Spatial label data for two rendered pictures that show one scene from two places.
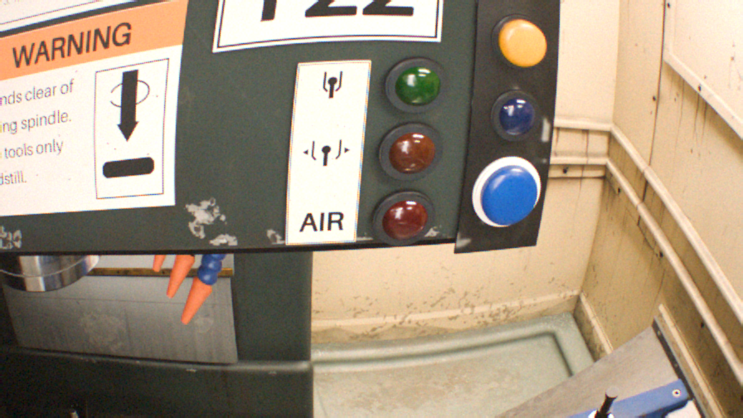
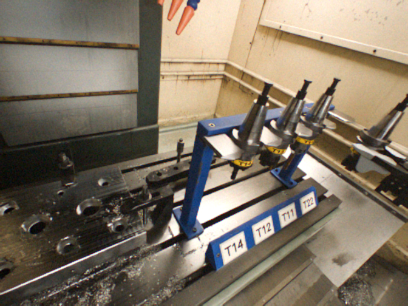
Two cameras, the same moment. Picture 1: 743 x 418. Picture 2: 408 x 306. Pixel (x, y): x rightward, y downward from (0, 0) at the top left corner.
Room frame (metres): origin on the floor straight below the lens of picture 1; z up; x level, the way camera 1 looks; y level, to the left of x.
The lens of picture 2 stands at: (0.16, 0.20, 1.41)
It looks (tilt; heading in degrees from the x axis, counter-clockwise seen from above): 37 degrees down; 336
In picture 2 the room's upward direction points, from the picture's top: 12 degrees clockwise
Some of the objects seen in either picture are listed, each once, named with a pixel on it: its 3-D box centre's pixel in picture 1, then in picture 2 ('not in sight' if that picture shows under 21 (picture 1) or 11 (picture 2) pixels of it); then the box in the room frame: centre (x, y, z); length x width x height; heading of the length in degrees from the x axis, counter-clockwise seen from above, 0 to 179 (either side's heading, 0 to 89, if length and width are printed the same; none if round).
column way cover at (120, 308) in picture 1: (91, 218); (66, 68); (0.93, 0.39, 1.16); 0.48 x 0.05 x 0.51; 105
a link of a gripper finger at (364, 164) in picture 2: not in sight; (365, 161); (0.38, -0.33, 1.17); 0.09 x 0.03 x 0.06; 29
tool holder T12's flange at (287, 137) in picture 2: not in sight; (282, 132); (0.45, -0.11, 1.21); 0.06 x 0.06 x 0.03
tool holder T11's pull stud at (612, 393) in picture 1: (606, 405); (333, 86); (0.48, -0.22, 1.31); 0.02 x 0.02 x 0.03
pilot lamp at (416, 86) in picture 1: (417, 85); not in sight; (0.36, -0.01, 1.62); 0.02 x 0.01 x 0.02; 105
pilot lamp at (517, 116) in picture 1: (517, 115); not in sight; (0.37, -0.06, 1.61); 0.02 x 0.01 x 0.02; 105
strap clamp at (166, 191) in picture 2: not in sight; (147, 205); (0.48, 0.17, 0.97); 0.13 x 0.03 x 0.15; 105
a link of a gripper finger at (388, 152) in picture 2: not in sight; (376, 156); (0.39, -0.39, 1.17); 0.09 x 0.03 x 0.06; 1
